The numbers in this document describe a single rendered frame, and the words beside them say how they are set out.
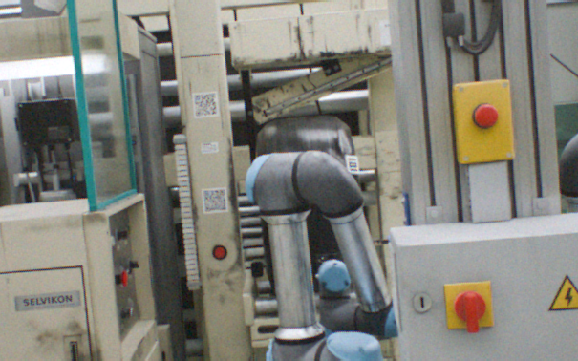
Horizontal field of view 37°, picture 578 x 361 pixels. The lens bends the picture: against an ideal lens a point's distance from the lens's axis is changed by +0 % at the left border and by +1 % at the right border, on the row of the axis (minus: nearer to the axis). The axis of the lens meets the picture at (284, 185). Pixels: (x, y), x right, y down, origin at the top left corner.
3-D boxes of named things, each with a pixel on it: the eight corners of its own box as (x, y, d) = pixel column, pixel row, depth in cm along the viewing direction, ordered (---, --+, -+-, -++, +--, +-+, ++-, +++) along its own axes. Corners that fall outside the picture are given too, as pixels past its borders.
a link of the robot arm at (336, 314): (353, 345, 203) (353, 297, 204) (312, 341, 209) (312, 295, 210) (370, 341, 210) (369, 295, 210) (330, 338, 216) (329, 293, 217)
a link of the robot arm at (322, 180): (358, 138, 186) (417, 318, 207) (314, 141, 192) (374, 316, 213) (335, 165, 178) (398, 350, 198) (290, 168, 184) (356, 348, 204)
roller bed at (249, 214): (213, 283, 305) (205, 199, 303) (217, 276, 319) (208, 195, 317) (269, 278, 305) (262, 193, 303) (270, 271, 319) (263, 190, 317)
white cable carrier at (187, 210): (188, 290, 266) (173, 135, 263) (190, 287, 271) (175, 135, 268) (203, 288, 266) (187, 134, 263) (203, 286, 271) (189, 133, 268)
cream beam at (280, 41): (232, 66, 286) (227, 21, 285) (236, 71, 311) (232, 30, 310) (417, 50, 286) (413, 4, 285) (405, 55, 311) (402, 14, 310)
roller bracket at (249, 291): (245, 327, 255) (241, 293, 254) (249, 300, 294) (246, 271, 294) (256, 326, 255) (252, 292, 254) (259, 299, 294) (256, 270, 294)
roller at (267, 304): (251, 295, 261) (252, 308, 263) (251, 303, 257) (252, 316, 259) (367, 285, 261) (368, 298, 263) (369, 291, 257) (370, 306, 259)
